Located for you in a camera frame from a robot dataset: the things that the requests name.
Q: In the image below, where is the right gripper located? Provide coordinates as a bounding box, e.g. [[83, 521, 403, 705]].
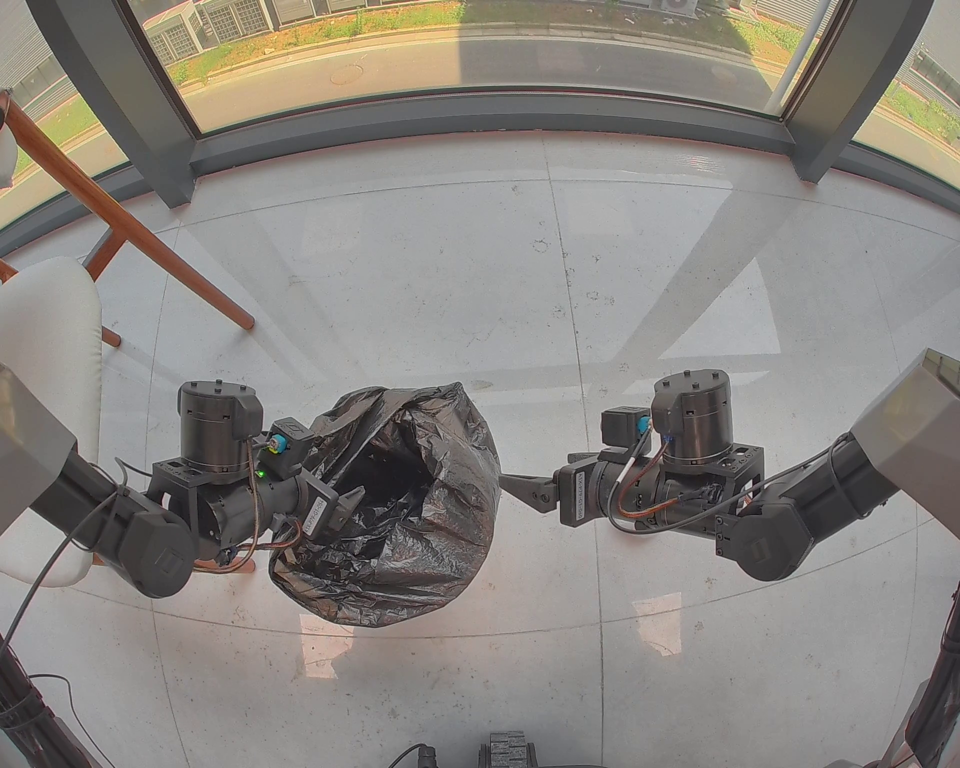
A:
[[500, 457, 711, 535]]

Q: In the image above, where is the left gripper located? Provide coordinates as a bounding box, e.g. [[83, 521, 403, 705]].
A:
[[198, 472, 367, 551]]

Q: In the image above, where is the black plastic bag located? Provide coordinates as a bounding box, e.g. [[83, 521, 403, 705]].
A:
[[267, 381, 503, 628]]

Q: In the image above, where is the wooden chair with white cushion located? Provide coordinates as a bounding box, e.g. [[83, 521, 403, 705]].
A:
[[0, 90, 257, 591]]

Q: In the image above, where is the window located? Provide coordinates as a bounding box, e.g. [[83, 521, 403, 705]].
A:
[[0, 0, 960, 256]]

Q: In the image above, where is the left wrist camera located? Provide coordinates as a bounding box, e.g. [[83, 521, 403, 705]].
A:
[[257, 418, 316, 483]]

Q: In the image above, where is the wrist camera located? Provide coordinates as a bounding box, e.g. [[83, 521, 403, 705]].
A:
[[566, 406, 654, 468], [257, 418, 316, 483]]

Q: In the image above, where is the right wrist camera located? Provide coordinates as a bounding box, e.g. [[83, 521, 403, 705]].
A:
[[566, 406, 654, 468]]

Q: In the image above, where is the black cable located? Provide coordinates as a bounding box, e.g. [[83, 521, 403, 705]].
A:
[[0, 456, 155, 648], [21, 672, 102, 768]]

